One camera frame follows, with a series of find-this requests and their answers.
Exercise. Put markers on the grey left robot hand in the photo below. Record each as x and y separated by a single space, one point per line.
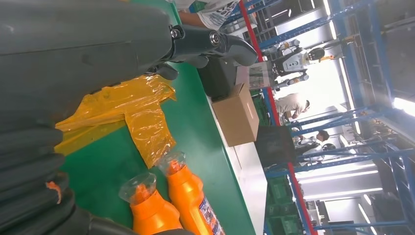
64 45

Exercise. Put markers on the person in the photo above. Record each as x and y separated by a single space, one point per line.
321 136
291 105
217 14

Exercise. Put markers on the black zippered case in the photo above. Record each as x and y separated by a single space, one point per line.
217 81

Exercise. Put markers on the brown cardboard box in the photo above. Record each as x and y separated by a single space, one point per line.
236 120

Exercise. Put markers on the white table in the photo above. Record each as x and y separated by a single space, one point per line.
249 181

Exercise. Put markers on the green crate stack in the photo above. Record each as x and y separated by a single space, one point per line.
280 207

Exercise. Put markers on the blue shelving rack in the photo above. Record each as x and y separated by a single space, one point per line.
381 48

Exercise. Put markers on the ceiling light tube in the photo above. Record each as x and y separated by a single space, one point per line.
403 107

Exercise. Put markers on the red rack post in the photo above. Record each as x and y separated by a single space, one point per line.
301 201

